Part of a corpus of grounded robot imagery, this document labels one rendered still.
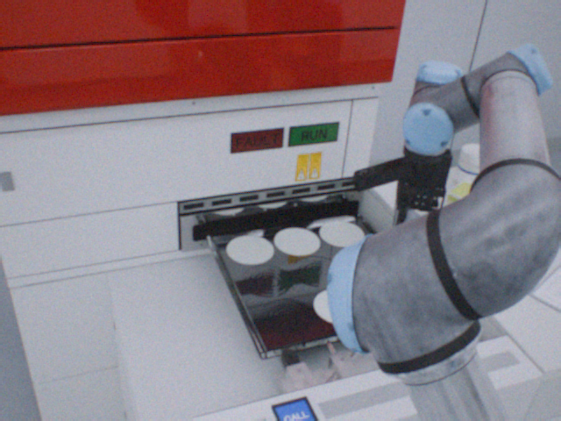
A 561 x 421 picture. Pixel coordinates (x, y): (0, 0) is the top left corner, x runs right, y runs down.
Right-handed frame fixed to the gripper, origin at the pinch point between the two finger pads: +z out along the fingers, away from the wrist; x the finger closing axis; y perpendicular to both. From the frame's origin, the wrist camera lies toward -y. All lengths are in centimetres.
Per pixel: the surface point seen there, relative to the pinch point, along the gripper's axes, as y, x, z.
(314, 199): -16.9, 19.2, 5.5
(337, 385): -8.7, -36.6, 3.2
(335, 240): -11.0, 9.2, 9.2
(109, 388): -62, -4, 54
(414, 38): 19, 209, 20
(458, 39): 43, 223, 22
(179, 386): -35.4, -30.0, 17.2
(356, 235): -6.4, 12.3, 9.2
